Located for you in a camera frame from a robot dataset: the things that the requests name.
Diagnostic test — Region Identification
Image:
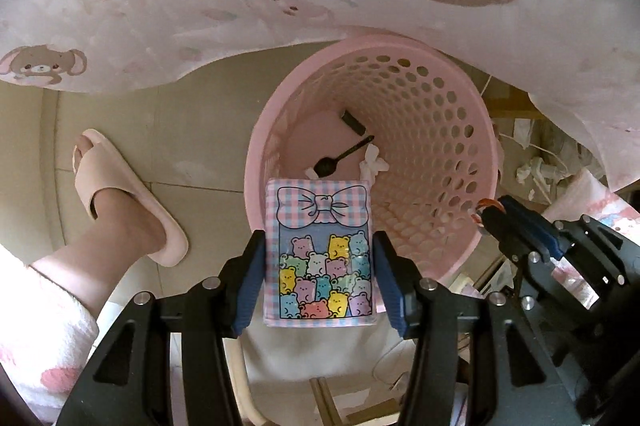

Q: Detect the small brown tape roll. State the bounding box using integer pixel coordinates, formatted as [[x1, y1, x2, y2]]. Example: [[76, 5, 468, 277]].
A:
[[473, 198, 504, 229]]

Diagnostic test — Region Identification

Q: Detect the wooden chair leg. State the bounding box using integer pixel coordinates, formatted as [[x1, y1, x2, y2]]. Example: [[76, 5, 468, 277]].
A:
[[309, 376, 352, 426]]

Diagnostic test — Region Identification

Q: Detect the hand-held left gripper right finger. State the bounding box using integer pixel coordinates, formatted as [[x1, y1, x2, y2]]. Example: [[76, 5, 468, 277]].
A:
[[372, 231, 571, 426]]

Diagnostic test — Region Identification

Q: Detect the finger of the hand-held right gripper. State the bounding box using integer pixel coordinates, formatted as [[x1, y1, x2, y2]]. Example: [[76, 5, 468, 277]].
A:
[[479, 205, 551, 307], [497, 195, 632, 307]]

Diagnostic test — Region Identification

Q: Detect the pink perforated plastic basket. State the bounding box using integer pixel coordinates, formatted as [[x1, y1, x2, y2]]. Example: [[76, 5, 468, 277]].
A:
[[245, 34, 502, 287]]

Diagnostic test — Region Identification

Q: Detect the black strip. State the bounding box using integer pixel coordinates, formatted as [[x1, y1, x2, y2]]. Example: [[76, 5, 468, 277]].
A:
[[338, 108, 366, 137]]

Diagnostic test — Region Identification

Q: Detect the black plastic spoon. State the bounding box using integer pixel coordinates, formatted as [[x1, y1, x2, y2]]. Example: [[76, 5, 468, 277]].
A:
[[306, 136, 376, 179]]

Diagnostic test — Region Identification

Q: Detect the bear print tissue packet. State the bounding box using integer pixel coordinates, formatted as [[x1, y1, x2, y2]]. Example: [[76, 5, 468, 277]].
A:
[[263, 177, 378, 329]]

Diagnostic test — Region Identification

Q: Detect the foot in pink slipper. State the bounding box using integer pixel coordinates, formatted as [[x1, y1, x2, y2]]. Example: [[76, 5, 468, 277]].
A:
[[29, 133, 170, 313]]

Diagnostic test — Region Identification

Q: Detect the pink cartoon print blanket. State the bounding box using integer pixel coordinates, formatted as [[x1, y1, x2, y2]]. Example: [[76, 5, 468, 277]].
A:
[[542, 168, 640, 309]]

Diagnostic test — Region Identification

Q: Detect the white cloth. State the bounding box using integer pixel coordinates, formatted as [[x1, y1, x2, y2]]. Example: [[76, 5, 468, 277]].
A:
[[244, 322, 402, 401]]

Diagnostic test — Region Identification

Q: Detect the white tissue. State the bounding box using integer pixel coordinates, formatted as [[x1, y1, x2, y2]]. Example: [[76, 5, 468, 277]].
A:
[[358, 144, 392, 183]]

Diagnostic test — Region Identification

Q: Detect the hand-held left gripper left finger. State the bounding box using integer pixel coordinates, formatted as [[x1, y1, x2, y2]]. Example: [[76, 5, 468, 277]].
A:
[[55, 230, 268, 426]]

